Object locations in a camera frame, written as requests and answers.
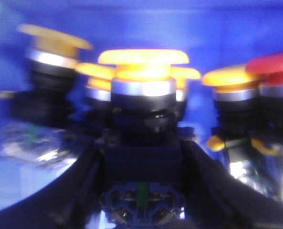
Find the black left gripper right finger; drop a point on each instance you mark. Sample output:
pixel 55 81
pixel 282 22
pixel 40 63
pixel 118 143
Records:
pixel 216 200

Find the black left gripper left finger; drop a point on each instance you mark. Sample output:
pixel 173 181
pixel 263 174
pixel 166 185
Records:
pixel 66 203

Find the yellow mushroom push button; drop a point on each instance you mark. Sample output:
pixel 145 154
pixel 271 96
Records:
pixel 143 162

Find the red mushroom push button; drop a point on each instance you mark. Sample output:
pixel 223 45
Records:
pixel 270 69

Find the clear plastic bag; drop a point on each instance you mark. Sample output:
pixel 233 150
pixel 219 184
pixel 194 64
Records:
pixel 37 145

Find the yellow button far left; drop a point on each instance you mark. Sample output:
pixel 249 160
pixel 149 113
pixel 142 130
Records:
pixel 52 61

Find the yellow button behind left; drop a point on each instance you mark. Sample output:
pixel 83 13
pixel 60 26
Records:
pixel 97 94

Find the yellow button behind right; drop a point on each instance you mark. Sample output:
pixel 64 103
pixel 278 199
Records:
pixel 182 75

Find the blue plastic crate left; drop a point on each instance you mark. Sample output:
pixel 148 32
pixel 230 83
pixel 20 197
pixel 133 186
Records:
pixel 214 34

